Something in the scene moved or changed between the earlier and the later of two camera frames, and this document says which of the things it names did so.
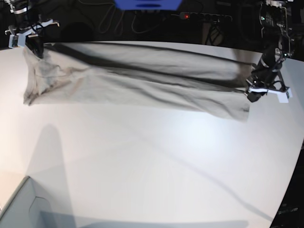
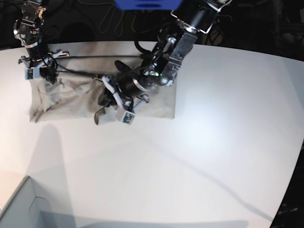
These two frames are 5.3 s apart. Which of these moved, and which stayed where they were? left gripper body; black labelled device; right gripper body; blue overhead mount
Moved: left gripper body; right gripper body
Stayed: black labelled device; blue overhead mount
